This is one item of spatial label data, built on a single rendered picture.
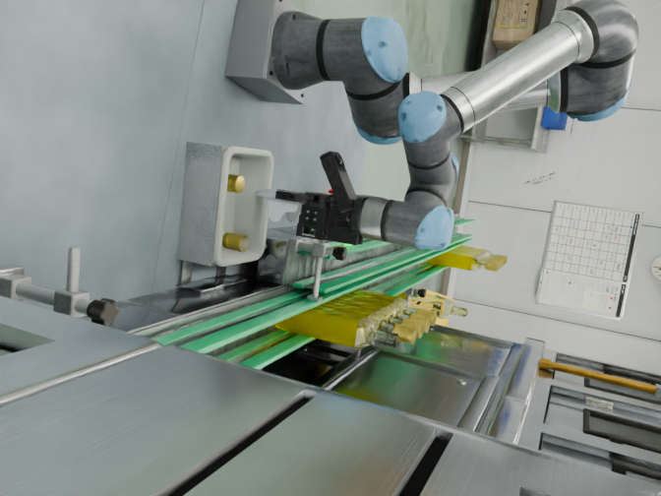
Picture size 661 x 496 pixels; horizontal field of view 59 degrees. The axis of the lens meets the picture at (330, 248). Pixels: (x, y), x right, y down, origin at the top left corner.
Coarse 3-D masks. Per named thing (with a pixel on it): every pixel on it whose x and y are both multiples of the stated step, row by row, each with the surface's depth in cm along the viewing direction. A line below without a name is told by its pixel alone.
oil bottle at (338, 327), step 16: (288, 320) 122; (304, 320) 121; (320, 320) 119; (336, 320) 118; (352, 320) 117; (368, 320) 118; (320, 336) 120; (336, 336) 118; (352, 336) 117; (368, 336) 116
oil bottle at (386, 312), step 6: (330, 300) 131; (336, 300) 131; (342, 300) 132; (348, 300) 133; (354, 300) 133; (360, 306) 129; (366, 306) 129; (372, 306) 130; (378, 306) 130; (384, 312) 127; (390, 312) 128; (390, 318) 127
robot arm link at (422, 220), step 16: (416, 192) 101; (400, 208) 99; (416, 208) 99; (432, 208) 98; (448, 208) 99; (384, 224) 100; (400, 224) 98; (416, 224) 97; (432, 224) 97; (448, 224) 97; (384, 240) 102; (400, 240) 100; (416, 240) 98; (432, 240) 97; (448, 240) 99
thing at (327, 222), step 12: (312, 192) 109; (312, 204) 105; (324, 204) 105; (336, 204) 105; (360, 204) 102; (300, 216) 107; (312, 216) 106; (324, 216) 104; (336, 216) 106; (348, 216) 105; (300, 228) 106; (312, 228) 108; (324, 228) 105; (336, 228) 105; (348, 228) 104; (336, 240) 105; (348, 240) 104; (360, 240) 106
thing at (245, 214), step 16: (224, 160) 105; (240, 160) 121; (256, 160) 120; (272, 160) 120; (224, 176) 105; (256, 176) 121; (224, 192) 106; (224, 208) 107; (240, 208) 123; (256, 208) 122; (224, 224) 120; (240, 224) 123; (256, 224) 122; (256, 240) 122; (224, 256) 113; (240, 256) 116; (256, 256) 120
